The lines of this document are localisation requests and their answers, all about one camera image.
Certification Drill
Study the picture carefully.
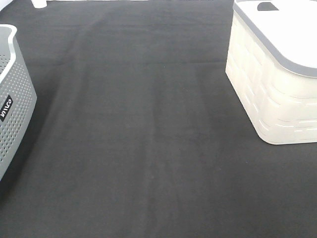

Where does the black table cloth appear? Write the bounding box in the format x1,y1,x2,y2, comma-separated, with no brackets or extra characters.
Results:
0,0,317,238

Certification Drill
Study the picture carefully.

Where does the white object at table edge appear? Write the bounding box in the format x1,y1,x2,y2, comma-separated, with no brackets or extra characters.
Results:
31,0,47,9

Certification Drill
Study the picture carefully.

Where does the white basket with grey rim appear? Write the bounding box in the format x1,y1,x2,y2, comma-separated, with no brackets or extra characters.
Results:
225,0,317,144

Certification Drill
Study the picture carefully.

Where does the grey perforated plastic basket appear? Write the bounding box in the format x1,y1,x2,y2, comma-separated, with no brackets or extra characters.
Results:
0,24,37,178

